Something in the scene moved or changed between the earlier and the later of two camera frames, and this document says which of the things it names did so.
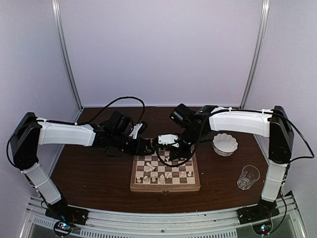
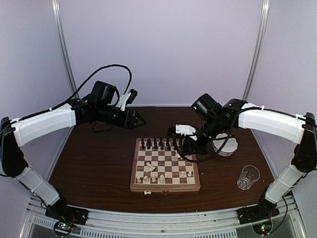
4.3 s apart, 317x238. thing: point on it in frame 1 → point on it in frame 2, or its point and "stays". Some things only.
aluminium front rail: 215,224 stays
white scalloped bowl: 224,145 stays
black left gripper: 139,148 → 132,119
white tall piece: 162,179 stays
